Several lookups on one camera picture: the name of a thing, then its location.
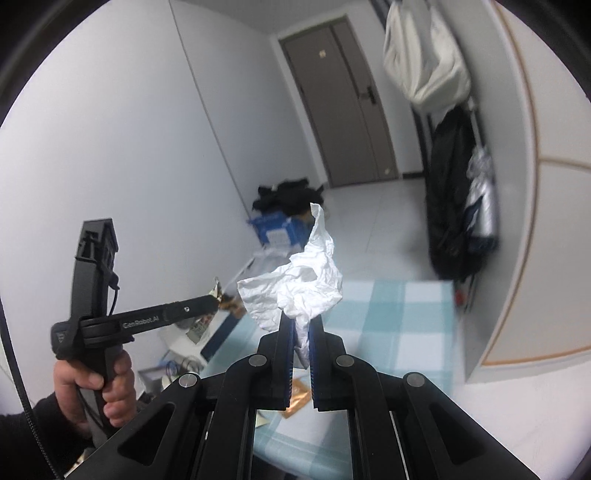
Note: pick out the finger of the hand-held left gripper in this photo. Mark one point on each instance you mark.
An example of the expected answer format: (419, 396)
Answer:
(184, 310)

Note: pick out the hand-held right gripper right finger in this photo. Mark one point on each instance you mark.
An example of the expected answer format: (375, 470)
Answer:
(314, 369)

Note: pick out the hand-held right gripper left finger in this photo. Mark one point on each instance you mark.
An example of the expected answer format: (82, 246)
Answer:
(289, 360)

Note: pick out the gold foil wrapper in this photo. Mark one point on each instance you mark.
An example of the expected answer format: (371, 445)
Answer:
(217, 290)

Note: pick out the white paper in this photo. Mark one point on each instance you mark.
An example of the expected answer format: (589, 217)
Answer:
(304, 286)

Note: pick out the person's left forearm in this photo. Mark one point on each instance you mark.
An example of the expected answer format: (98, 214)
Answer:
(27, 443)

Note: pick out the person's left hand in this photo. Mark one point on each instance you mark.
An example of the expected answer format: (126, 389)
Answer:
(69, 387)

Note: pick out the orange snack packet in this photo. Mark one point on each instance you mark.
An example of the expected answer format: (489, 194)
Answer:
(298, 397)

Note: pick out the teal checked mat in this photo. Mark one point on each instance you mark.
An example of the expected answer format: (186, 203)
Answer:
(392, 323)

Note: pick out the blue cardboard box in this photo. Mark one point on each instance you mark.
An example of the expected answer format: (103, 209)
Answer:
(277, 228)

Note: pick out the black bag on floor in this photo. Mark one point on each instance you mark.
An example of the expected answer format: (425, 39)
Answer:
(286, 194)

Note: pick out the black hanging bag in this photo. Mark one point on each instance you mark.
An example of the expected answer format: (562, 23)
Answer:
(448, 194)

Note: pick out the black coat rack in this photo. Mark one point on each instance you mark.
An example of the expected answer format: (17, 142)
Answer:
(422, 138)

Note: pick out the brown door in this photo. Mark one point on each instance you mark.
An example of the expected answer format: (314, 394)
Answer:
(341, 106)

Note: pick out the white wardrobe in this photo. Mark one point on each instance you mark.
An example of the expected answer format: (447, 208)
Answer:
(554, 230)

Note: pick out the white hanging bag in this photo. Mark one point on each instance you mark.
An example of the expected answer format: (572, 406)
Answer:
(425, 64)

